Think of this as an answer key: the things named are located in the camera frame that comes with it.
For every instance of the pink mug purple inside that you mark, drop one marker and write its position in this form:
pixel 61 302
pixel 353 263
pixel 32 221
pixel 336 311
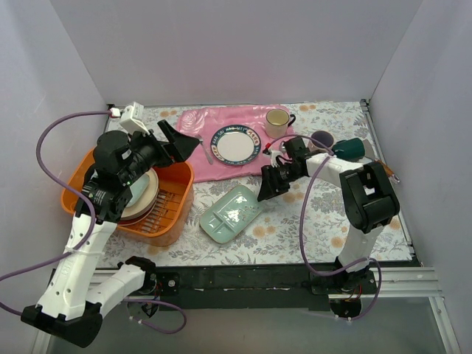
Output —
pixel 321 142

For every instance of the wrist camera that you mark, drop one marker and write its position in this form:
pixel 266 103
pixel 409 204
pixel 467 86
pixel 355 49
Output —
pixel 130 118
pixel 276 155

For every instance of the aluminium frame rail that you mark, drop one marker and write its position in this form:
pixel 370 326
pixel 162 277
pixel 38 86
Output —
pixel 364 103

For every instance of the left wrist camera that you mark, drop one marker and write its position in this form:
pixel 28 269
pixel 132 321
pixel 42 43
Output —
pixel 130 118

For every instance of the orange plastic bin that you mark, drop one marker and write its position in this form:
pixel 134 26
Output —
pixel 164 223

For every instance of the wooden handled metal spatula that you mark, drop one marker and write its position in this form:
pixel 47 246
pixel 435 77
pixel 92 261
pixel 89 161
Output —
pixel 370 154

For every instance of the pink cloth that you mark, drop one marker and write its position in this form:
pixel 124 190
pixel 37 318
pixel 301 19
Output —
pixel 206 121

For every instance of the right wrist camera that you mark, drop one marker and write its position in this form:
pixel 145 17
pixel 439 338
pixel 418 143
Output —
pixel 276 155

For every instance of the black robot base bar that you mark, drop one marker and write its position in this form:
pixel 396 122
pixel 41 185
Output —
pixel 252 287

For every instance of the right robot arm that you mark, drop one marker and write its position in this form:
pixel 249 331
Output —
pixel 370 203

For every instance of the metal fork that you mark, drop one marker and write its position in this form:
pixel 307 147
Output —
pixel 206 152

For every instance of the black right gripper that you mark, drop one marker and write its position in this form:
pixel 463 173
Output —
pixel 275 178

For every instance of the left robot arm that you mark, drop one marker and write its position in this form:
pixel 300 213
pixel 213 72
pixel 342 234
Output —
pixel 69 309

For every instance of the cream mug black handle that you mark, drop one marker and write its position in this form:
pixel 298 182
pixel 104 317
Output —
pixel 277 122

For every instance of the light green divided tray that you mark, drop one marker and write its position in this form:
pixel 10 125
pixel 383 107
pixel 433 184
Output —
pixel 230 214
pixel 138 188

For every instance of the cream and pink branch plate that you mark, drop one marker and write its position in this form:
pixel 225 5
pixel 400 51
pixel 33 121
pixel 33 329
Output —
pixel 145 204

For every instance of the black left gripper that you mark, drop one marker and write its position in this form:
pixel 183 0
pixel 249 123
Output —
pixel 162 148

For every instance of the dark green mug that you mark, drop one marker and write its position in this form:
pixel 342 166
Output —
pixel 350 150

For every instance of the white plate green rim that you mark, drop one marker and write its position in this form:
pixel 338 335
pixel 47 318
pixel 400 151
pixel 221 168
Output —
pixel 236 145

